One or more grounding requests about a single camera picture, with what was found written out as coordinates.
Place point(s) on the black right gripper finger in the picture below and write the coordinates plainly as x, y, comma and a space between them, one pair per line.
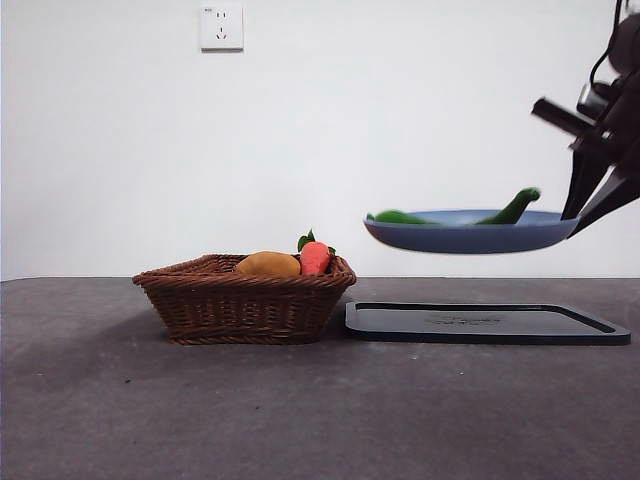
585, 175
615, 195

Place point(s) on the green pepper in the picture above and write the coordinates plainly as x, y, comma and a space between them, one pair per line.
510, 210

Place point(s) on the blue round plate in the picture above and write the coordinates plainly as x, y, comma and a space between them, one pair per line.
475, 240

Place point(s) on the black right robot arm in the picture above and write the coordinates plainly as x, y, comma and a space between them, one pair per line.
630, 45

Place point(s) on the black flat tray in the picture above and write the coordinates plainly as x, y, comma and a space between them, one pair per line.
475, 325

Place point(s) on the orange carrot with green leaves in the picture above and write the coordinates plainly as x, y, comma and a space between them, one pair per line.
315, 260

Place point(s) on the brown wicker basket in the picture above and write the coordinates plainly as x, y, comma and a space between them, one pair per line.
225, 310

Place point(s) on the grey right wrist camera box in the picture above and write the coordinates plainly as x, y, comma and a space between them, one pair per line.
592, 100

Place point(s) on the white wall socket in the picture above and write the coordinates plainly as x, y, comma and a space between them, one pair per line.
221, 27

